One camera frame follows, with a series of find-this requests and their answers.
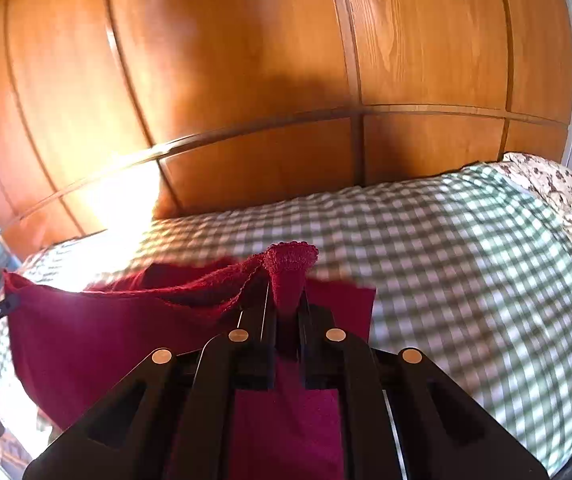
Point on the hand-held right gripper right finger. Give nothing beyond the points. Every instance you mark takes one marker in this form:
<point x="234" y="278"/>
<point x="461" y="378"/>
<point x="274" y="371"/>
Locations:
<point x="311" y="325"/>

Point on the floral pillow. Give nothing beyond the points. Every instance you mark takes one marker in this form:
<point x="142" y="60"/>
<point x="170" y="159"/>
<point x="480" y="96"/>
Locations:
<point x="566" y="200"/>

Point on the red knitted sweater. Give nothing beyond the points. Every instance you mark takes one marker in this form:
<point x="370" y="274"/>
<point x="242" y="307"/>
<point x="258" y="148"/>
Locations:
<point x="116" y="340"/>

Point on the wooden wardrobe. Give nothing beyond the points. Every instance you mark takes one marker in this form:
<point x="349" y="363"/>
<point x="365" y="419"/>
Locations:
<point x="246" y="60"/>

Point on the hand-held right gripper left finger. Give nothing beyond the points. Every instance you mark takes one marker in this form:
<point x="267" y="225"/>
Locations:
<point x="258" y="320"/>

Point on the green checked bed cover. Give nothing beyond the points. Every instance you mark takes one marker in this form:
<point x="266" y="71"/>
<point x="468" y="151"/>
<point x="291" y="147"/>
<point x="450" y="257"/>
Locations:
<point x="456" y="270"/>

